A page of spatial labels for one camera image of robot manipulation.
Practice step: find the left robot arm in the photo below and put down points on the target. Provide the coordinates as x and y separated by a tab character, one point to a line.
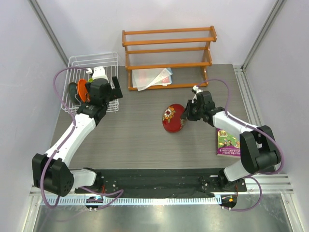
51	170

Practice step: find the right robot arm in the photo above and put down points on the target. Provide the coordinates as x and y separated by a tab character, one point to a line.
259	153

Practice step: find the clear plastic document sleeve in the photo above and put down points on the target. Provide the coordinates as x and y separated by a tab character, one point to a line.
143	79

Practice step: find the red floral plate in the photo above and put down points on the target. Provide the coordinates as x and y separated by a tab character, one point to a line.
171	118

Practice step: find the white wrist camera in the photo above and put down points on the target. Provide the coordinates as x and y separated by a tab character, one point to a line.
196	90
97	73

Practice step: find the white wire dish rack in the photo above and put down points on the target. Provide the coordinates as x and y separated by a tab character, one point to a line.
108	60

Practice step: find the slotted cable duct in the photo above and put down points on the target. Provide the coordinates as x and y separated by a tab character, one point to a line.
97	201

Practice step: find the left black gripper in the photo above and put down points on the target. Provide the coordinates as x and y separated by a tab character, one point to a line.
115	93

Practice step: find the orange plate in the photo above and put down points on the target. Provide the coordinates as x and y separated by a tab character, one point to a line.
82	91

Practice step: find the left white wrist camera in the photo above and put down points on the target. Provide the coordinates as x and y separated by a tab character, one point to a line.
97	73

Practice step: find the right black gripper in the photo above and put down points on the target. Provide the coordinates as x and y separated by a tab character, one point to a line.
187	115

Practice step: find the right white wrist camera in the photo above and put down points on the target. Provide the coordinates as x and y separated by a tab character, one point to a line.
196	90

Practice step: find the purple treehouse book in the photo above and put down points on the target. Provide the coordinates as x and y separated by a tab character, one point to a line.
227	145

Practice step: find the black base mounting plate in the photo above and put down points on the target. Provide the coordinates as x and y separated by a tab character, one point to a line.
165	183

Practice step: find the orange wooden shelf rack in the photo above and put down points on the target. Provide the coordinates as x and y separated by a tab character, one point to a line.
168	48

